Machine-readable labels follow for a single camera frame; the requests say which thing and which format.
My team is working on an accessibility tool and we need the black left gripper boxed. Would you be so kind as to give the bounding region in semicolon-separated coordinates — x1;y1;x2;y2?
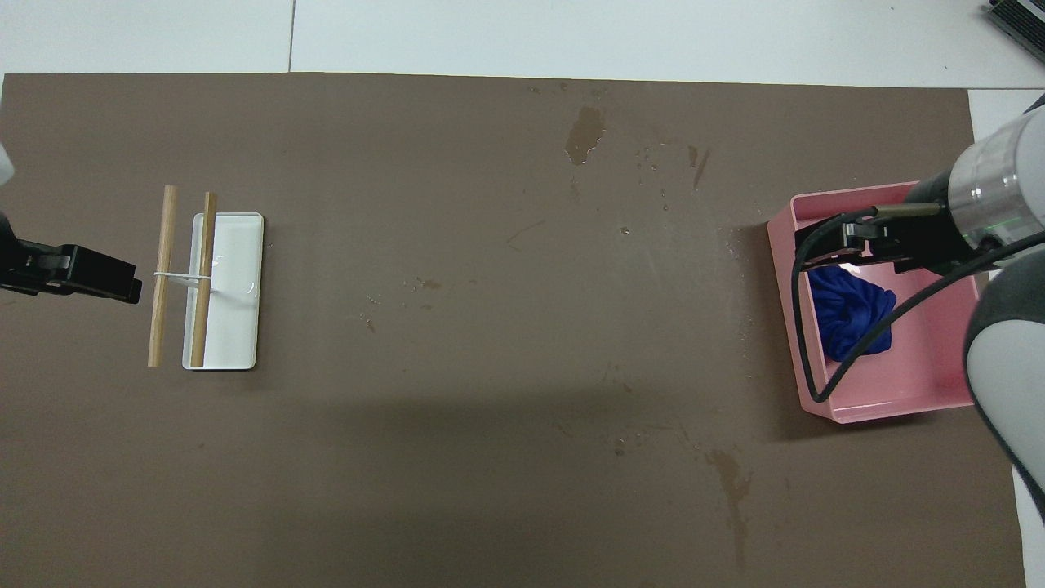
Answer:
0;233;142;304

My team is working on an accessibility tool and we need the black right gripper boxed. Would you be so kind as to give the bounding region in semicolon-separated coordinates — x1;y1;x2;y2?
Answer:
796;173;994;275

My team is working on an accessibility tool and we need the blue cloth towel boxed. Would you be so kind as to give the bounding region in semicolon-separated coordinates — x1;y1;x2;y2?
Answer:
807;265;897;362

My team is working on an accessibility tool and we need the water puddle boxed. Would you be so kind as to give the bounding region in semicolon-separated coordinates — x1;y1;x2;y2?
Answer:
566;106;607;166

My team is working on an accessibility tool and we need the thick wooden stick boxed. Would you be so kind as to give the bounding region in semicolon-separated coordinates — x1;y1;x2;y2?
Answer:
147;185;178;368

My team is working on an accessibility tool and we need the thin wooden stick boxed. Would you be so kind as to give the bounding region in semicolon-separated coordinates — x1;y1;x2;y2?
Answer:
190;192;218;368

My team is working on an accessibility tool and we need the white rectangular tray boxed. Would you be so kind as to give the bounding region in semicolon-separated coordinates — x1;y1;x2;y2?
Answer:
182;212;265;371

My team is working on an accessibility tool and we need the pink plastic bin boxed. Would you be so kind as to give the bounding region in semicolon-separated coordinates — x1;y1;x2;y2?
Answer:
767;181;981;424

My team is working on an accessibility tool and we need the grey striped device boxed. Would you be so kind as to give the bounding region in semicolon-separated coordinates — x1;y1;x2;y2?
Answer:
984;0;1045;51

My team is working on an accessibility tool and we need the brown table mat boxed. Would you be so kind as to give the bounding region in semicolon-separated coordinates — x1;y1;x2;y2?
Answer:
0;72;1025;588

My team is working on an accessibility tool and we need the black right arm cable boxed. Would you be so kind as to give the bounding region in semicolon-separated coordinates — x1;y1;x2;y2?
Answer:
794;204;1045;405

